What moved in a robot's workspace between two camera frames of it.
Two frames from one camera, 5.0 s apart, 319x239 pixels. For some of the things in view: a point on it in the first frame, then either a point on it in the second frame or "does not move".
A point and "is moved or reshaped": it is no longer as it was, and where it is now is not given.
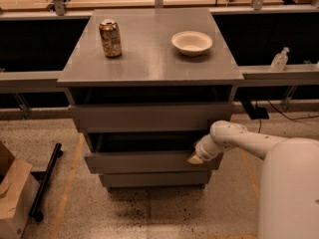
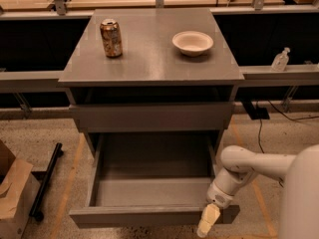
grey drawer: [127, 152] is moved or reshaped
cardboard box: [19, 189] does not move
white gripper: [201, 149] → [219, 196]
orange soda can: [111, 38] does not move
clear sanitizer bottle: [279, 60] does not move
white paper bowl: [191, 43] does not move
